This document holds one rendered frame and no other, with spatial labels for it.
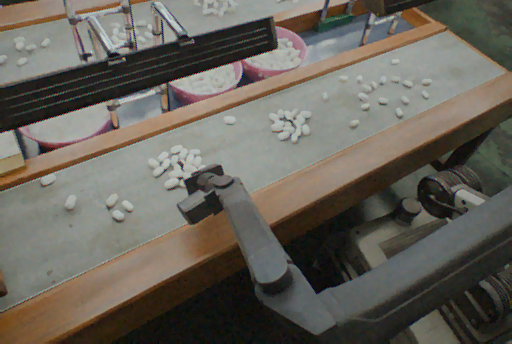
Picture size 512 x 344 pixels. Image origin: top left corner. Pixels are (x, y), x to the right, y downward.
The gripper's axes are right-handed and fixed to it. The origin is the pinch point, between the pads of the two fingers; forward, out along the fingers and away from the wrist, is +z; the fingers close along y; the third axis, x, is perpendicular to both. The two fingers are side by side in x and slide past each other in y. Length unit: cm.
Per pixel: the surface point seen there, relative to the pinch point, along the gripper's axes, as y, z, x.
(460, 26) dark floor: -280, 111, 6
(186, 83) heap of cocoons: -15.7, 28.3, -22.3
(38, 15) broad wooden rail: 16, 67, -59
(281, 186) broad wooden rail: -18.6, -10.9, 8.7
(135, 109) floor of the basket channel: 1.6, 35.0, -19.0
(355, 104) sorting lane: -62, 3, 0
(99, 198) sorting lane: 23.1, 6.4, -3.1
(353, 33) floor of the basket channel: -99, 37, -20
